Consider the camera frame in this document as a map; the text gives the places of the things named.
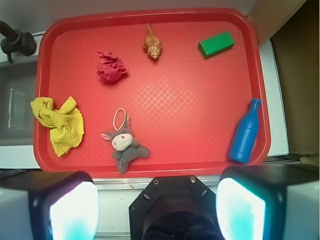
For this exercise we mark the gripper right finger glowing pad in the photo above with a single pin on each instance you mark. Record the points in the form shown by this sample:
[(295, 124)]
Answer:
[(269, 202)]

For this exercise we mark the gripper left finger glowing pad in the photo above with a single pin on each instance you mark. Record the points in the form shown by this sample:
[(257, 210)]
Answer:
[(39, 205)]

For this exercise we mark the green rectangular block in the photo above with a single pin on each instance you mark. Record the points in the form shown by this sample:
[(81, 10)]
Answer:
[(216, 44)]

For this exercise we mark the blue plastic bottle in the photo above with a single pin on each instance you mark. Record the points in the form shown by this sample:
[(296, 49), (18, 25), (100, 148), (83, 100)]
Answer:
[(246, 134)]

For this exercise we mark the yellow knitted cloth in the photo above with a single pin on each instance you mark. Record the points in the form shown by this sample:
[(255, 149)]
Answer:
[(66, 124)]

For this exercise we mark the grey plush donkey toy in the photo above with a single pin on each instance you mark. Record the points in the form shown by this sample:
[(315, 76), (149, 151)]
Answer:
[(126, 147)]

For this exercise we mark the grey kitchen sink basin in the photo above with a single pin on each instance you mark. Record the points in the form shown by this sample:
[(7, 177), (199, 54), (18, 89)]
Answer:
[(17, 90)]

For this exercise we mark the red plastic tray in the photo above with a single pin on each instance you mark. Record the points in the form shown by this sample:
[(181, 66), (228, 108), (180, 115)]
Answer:
[(182, 107)]

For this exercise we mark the crumpled red paper ball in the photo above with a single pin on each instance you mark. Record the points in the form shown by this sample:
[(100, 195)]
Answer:
[(110, 67)]

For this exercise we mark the golden spiral seashell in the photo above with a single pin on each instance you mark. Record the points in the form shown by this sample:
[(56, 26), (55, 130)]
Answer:
[(152, 45)]

